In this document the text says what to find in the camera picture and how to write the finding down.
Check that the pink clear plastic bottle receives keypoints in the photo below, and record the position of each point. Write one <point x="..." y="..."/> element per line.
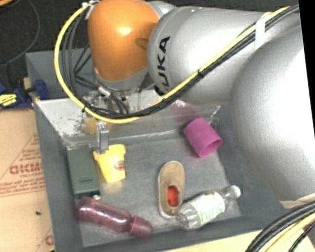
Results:
<point x="102" y="213"/>

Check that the dark green flat block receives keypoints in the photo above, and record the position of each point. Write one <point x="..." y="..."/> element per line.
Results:
<point x="81" y="166"/>

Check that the grey metal bin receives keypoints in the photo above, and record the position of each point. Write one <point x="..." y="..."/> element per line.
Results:
<point x="141" y="158"/>

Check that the magenta plastic cup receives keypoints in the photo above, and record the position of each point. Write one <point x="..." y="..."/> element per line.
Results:
<point x="201" y="137"/>

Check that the tan shoe orange inside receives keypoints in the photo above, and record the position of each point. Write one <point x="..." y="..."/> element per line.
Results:
<point x="172" y="175"/>

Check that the yellow plastic cup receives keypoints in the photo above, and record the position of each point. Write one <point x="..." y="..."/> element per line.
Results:
<point x="111" y="165"/>

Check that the brown cardboard board red print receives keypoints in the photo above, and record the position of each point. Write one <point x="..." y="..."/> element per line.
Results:
<point x="20" y="213"/>

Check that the clear plastic bottle green label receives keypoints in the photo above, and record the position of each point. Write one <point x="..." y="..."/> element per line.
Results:
<point x="206" y="208"/>

